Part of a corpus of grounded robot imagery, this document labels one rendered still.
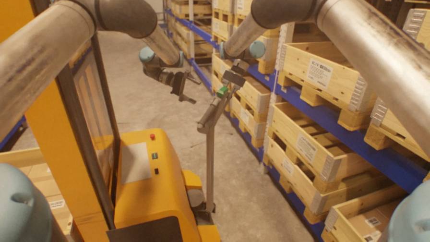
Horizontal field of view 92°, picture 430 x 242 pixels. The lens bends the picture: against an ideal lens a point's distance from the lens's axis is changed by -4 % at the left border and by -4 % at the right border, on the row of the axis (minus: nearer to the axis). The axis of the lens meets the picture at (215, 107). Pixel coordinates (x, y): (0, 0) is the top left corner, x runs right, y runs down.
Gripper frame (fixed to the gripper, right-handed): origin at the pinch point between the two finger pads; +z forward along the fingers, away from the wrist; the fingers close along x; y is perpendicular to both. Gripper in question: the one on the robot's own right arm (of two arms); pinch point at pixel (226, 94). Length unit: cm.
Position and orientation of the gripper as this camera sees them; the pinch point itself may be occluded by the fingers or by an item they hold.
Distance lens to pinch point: 131.2
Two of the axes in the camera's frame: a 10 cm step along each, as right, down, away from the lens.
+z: -4.4, 8.9, 0.9
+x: -8.7, -4.5, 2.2
